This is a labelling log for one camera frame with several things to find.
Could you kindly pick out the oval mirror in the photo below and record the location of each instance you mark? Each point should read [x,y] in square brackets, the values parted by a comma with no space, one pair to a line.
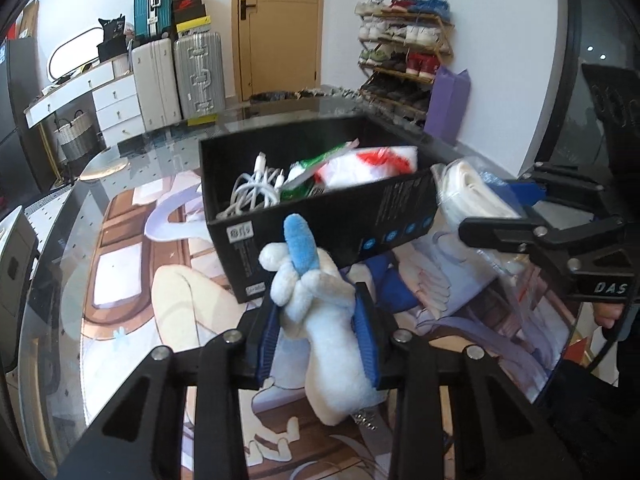
[75,52]

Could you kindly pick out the black fridge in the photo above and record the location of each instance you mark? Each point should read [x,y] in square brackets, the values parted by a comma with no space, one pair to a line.
[15,120]

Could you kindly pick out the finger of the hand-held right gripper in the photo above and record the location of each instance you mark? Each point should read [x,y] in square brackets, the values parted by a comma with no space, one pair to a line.
[500,232]
[530,192]

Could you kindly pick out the person's right hand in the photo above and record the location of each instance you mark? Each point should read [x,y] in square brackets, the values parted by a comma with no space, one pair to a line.
[607,314]

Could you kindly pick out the black bag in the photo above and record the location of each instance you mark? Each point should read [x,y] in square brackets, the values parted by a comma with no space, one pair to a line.
[112,40]

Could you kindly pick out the woven laundry basket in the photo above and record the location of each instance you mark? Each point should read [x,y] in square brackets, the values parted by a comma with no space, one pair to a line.
[77,137]

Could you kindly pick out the white dresser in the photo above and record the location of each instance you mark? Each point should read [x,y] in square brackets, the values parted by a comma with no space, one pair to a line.
[117,105]

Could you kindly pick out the heap of loose sneakers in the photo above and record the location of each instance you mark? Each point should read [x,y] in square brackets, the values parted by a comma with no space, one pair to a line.
[325,92]

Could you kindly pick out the rows of assorted shoes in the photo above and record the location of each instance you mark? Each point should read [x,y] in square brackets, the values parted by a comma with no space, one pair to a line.
[420,35]

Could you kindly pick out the flat cardboard box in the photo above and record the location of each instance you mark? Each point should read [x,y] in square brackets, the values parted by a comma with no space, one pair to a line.
[30,20]

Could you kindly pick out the red white green packet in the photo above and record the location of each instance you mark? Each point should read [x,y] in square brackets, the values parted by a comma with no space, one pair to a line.
[360,170]

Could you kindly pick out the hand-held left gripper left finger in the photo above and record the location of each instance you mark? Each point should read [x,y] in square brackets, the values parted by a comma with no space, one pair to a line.
[267,340]

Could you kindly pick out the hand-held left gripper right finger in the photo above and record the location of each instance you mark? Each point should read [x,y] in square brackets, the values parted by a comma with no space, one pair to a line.
[370,345]

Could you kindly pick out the teal suitcase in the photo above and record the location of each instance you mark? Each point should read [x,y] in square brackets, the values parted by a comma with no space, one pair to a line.
[150,5]

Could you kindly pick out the purple bag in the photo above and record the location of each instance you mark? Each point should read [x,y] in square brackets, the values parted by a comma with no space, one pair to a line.
[447,110]

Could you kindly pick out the black cardboard box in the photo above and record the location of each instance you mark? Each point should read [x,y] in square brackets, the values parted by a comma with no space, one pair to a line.
[320,230]

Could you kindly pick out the plain black shoe box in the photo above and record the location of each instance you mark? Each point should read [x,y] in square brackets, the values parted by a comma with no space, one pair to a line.
[190,14]

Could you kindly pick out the tan wooden door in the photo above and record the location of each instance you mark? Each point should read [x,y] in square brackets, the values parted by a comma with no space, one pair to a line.
[280,35]

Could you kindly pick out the silver suitcase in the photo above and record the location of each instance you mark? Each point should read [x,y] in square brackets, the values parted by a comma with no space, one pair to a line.
[197,75]

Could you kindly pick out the blue cloth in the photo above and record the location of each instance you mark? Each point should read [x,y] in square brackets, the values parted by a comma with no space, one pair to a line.
[392,285]

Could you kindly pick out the white suitcase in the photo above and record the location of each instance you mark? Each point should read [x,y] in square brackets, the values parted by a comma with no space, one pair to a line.
[155,85]

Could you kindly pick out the yellow black shoe box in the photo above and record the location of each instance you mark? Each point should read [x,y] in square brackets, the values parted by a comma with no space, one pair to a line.
[192,26]

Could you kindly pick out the printed cartoon mat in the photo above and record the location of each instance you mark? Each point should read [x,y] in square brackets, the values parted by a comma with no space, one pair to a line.
[150,270]

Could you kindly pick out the white blue plush toy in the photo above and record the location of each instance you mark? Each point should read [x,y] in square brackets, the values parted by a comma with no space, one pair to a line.
[330,340]

